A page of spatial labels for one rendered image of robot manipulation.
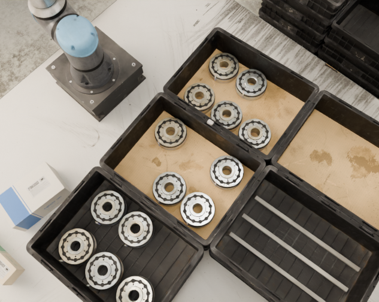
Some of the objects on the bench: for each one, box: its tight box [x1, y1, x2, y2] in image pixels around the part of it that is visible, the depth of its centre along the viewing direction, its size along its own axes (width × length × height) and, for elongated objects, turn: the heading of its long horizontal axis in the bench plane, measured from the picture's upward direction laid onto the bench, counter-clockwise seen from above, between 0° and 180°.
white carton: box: [0, 162, 72, 232], centre depth 124 cm, size 20×12×9 cm, turn 131°
